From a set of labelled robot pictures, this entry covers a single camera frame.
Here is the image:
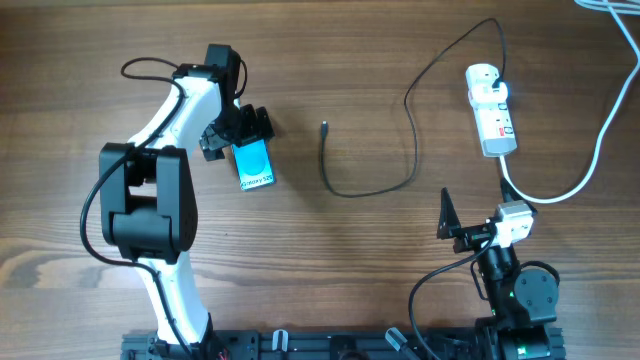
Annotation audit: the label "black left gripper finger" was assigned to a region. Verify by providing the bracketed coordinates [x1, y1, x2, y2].
[254, 107, 275, 142]
[199, 131, 226, 161]

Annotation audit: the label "white cables at corner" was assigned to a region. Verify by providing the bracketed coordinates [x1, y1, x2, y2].
[573, 0, 640, 16]

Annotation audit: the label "white power strip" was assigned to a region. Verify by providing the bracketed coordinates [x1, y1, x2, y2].
[465, 63, 517, 158]

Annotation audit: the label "white charger plug adapter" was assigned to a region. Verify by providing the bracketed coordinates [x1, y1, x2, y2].
[468, 81, 508, 108]

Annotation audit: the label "turquoise screen smartphone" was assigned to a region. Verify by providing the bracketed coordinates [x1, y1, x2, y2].
[232, 140, 276, 191]

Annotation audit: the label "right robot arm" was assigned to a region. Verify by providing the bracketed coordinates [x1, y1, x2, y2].
[437, 180, 565, 359]

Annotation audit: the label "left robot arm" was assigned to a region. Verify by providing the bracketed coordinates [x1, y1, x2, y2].
[81, 44, 276, 359]

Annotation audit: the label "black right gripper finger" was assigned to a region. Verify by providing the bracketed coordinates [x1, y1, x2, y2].
[500, 177, 538, 216]
[437, 187, 461, 239]

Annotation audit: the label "black USB charging cable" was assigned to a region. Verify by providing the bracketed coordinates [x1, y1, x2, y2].
[319, 17, 508, 199]

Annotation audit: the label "black right camera cable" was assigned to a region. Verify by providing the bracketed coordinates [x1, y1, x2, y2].
[407, 234, 497, 360]

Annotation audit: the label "white power strip cord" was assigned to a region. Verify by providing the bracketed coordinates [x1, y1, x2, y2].
[498, 0, 640, 205]

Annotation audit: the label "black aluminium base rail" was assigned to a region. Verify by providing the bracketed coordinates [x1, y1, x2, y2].
[121, 318, 566, 360]

